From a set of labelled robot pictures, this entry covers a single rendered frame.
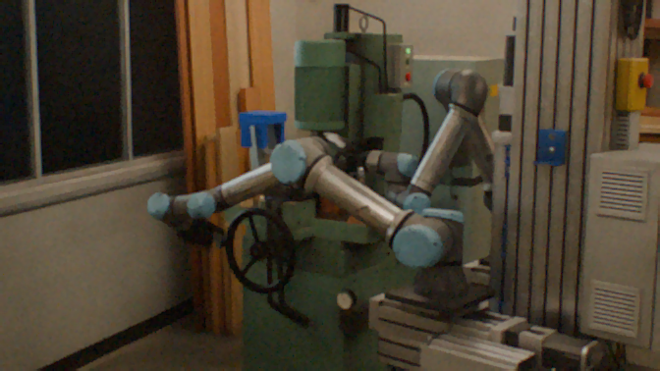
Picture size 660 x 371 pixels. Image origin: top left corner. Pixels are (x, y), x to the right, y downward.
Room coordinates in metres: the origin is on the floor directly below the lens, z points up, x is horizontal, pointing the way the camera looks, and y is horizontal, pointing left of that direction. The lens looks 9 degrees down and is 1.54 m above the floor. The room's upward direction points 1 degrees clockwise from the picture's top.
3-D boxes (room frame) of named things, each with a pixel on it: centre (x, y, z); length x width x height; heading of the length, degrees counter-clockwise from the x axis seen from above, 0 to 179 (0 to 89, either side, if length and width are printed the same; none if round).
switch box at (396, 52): (3.40, -0.25, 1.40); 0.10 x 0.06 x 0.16; 147
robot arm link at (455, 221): (2.44, -0.30, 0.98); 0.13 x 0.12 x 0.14; 153
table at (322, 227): (3.11, 0.10, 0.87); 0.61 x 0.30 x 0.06; 57
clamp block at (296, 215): (3.04, 0.15, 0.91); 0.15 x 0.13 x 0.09; 57
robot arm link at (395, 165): (2.82, -0.21, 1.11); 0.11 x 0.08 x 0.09; 57
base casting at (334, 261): (3.31, -0.02, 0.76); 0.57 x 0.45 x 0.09; 147
